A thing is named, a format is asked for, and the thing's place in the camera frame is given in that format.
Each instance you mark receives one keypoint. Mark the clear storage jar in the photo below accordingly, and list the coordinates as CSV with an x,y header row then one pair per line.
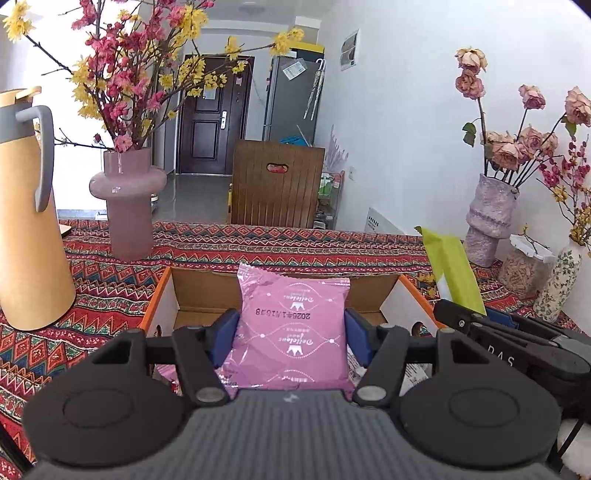
x,y
521,274

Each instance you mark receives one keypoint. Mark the dried pink roses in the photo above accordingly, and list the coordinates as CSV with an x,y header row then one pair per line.
x,y
505,150

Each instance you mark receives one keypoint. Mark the red berry and yellow branches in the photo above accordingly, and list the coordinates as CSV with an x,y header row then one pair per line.
x,y
561,180

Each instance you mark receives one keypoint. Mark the purple dried grass bunch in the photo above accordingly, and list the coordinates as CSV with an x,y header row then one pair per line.
x,y
336,147

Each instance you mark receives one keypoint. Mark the yellow box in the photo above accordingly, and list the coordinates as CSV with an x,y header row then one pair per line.
x,y
311,48

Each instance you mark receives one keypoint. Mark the small storage shelf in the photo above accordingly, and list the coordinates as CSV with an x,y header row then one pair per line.
x,y
330,198

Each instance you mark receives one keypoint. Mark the dark wooden door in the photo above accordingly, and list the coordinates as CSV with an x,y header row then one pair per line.
x,y
207,138

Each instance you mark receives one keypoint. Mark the brown wooden chair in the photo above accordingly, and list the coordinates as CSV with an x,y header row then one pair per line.
x,y
277,198

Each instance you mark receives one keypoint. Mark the pink and yellow blossom branches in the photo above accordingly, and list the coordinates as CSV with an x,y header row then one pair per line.
x,y
124,92

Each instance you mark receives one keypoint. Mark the red patterned tablecloth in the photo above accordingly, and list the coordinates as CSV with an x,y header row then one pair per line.
x,y
92,300

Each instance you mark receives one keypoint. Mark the wide green snack packet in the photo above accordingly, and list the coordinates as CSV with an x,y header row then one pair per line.
x,y
455,272

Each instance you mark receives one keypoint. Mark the grey refrigerator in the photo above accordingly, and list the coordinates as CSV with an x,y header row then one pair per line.
x,y
286,110

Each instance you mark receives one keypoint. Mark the hanging folded umbrella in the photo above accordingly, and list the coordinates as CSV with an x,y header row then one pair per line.
x,y
314,87

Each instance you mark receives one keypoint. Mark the textured purple vase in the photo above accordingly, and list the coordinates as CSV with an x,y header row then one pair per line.
x,y
487,221

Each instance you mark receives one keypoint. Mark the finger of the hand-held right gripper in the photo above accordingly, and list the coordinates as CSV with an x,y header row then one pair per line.
x,y
503,319
459,316

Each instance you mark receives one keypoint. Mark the red cardboard box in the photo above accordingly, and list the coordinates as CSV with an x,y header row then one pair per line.
x,y
198,286

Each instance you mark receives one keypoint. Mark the pink snack packet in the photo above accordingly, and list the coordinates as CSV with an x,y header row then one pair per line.
x,y
286,332

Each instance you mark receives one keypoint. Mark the yellow thermos jug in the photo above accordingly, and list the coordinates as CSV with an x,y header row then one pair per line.
x,y
27,230

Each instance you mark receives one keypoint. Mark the white floral vase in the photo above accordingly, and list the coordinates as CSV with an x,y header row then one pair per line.
x,y
556,286

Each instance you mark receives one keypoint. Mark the white wall heater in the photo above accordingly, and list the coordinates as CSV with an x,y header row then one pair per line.
x,y
383,221

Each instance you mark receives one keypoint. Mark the white wall panel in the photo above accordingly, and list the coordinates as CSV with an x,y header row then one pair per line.
x,y
349,50

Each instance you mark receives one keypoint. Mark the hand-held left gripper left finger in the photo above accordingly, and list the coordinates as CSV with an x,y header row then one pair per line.
x,y
224,339

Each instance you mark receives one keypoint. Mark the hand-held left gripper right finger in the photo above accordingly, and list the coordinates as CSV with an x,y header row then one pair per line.
x,y
358,337

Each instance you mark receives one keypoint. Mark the pink glass vase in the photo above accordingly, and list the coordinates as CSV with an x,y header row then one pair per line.
x,y
129,217

